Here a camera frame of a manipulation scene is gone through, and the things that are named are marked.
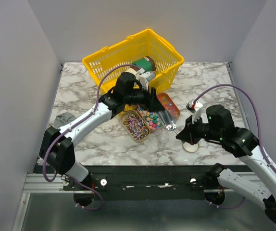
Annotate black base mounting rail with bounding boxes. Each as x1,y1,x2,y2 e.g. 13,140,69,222
33,165,253,201

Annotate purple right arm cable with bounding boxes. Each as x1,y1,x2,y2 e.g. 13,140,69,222
193,83,276,209

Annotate yellow plastic shopping basket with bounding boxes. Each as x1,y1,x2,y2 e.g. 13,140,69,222
82,29,184,93

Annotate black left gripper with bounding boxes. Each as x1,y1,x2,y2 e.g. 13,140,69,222
124,84,165,113

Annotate gold rimmed jar lid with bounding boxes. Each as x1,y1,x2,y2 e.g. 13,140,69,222
182,142,199,153

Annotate clear plastic candy jar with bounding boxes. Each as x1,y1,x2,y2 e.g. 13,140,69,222
153,130,169,149

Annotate cream wrapped paper roll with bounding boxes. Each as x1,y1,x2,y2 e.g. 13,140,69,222
126,67,139,76

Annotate pink tray pastel star candies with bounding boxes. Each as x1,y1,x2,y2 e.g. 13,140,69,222
138,105,163,132

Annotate beige tray swirl lollipops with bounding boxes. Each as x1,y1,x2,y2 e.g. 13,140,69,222
120,111,151,143

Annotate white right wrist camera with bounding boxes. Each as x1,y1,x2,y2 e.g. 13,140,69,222
186,101,203,124

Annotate green wrapped brown package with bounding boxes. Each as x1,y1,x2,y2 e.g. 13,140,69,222
132,56,156,72

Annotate grey crumpled cloth lump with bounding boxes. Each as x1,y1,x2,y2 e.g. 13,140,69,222
53,112,76,128

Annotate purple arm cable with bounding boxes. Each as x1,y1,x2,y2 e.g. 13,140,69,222
41,64,140,211
193,83,276,209

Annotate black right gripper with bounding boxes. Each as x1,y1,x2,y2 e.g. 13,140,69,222
176,114,223,145

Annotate pink tray translucent star candies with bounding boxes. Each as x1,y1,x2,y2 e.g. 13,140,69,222
157,92,181,120

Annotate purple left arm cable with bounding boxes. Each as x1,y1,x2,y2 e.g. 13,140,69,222
41,64,140,211

